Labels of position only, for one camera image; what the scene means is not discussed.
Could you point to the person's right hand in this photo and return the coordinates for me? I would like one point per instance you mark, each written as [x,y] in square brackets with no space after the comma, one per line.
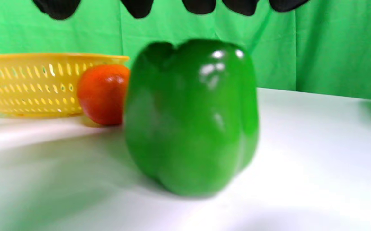
[58,8]

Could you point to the yellow plastic basket container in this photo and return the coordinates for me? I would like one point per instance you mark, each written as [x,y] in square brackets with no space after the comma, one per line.
[28,86]

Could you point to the orange fruit object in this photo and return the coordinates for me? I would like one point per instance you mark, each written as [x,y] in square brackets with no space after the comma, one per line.
[103,96]

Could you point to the green bell pepper object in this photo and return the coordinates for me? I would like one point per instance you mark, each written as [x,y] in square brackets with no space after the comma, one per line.
[188,128]

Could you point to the green background cloth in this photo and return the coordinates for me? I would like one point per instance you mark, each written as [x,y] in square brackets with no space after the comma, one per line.
[333,48]

